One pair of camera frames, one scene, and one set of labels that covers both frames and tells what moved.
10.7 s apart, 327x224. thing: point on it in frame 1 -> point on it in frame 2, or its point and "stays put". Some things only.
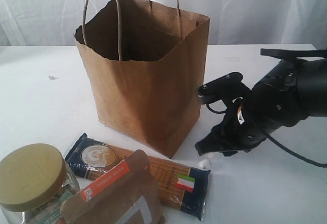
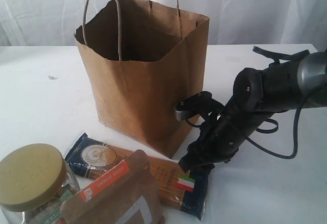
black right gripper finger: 217,140 -> 191,158
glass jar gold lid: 34,179 stays put
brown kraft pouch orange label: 127,195 stays put
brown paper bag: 147,62 stays put
